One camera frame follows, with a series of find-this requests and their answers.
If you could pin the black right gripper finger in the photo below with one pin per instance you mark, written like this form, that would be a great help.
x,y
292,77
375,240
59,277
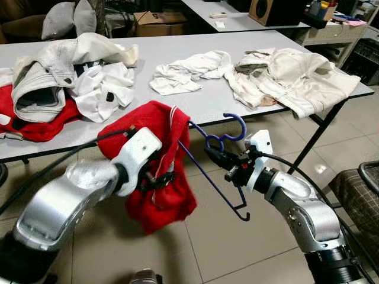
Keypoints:
x,y
220,156
228,169

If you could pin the purple plastic clothes hanger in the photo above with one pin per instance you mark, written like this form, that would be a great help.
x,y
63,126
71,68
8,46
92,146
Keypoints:
x,y
244,124

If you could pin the red jacket with white stripes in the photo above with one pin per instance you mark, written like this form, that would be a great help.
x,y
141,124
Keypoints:
x,y
142,118

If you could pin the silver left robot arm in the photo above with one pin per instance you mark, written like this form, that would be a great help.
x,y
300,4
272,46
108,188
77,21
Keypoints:
x,y
59,201

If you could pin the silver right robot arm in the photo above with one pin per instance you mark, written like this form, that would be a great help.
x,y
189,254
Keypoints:
x,y
308,219

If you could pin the crumpled white shirt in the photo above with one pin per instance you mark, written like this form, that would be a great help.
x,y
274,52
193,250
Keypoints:
x,y
183,74

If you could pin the grey robot foot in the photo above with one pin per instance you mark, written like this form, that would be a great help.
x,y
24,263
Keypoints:
x,y
146,277

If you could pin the cream white jacket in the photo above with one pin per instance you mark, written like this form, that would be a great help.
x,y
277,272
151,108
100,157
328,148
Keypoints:
x,y
302,77

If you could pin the plaid cushion metal chair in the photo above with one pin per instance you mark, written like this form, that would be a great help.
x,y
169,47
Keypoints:
x,y
352,195

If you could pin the grey folding table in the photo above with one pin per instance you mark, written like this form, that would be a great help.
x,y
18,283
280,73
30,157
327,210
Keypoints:
x,y
195,41

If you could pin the red garment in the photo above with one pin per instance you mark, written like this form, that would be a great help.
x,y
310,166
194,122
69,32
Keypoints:
x,y
41,130

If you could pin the white desk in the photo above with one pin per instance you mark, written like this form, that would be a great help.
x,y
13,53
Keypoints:
x,y
225,23

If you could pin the cardboard box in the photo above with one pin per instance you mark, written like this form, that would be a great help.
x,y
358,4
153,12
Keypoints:
x,y
160,25

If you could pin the cream jacket grey lining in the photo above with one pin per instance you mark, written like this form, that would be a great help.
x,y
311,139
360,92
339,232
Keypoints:
x,y
59,65

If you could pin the brown wooden speaker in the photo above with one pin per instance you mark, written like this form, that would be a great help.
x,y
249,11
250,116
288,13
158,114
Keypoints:
x,y
278,12

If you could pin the black audio mixer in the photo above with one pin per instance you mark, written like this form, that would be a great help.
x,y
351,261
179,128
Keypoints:
x,y
362,59

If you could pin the small beige desk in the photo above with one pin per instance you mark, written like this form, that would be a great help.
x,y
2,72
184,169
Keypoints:
x,y
334,35

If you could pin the black pen holder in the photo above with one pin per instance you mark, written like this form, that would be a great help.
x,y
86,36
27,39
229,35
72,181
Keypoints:
x,y
320,15

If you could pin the grey pillow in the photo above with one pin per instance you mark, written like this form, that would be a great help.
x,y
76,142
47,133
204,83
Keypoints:
x,y
86,16
58,21

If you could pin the pink flat item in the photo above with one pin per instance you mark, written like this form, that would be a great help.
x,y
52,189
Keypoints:
x,y
355,23

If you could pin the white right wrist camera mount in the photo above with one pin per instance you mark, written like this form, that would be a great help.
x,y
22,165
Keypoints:
x,y
260,154

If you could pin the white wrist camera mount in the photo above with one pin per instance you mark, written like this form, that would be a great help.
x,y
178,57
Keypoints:
x,y
137,157
260,154

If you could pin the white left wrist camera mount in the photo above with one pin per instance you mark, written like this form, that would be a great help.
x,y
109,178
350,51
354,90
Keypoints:
x,y
137,157

